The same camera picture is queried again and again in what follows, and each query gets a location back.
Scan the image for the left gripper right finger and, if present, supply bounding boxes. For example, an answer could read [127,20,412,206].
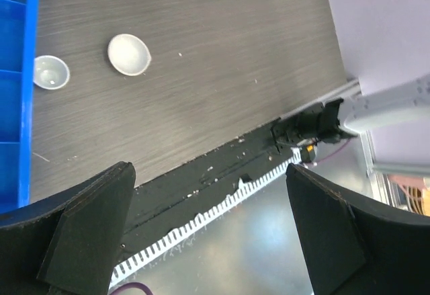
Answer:
[286,164,429,294]

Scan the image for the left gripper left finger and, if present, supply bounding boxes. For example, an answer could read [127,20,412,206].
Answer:
[1,162,136,294]

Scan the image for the blue plastic divided bin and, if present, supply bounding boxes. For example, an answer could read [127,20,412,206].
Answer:
[1,0,38,213]

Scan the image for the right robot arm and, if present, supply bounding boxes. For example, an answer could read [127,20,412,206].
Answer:
[271,0,429,146]

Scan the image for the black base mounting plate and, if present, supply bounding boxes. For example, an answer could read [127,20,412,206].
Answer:
[119,122,292,260]

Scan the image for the white evaporating dish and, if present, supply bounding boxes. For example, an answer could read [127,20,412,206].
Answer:
[107,34,152,77]

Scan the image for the white slotted cable duct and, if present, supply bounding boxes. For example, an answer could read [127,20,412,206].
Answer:
[109,148,302,290]

